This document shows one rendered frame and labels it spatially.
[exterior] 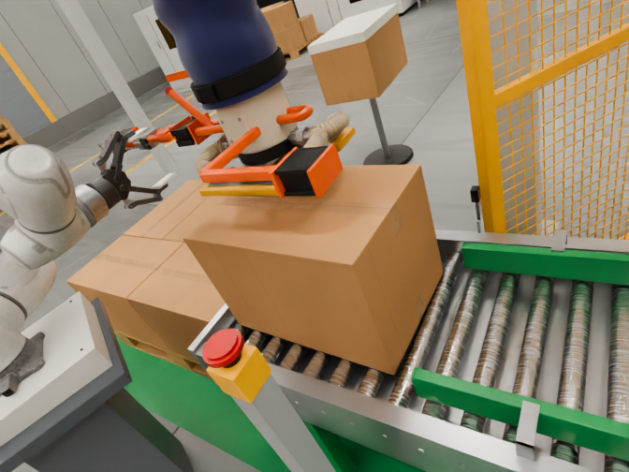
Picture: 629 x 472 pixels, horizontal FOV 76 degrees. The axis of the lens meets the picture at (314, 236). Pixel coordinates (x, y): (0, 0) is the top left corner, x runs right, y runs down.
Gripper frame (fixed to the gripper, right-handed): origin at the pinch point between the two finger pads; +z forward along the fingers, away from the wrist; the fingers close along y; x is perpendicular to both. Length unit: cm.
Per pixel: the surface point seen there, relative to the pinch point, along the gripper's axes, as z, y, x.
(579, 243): 43, 61, 93
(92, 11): 642, -91, -936
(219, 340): -38, 16, 47
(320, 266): -8, 27, 46
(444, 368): -3, 65, 67
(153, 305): -6, 66, -55
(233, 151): -3.5, -0.4, 31.7
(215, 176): -13.9, -0.6, 35.6
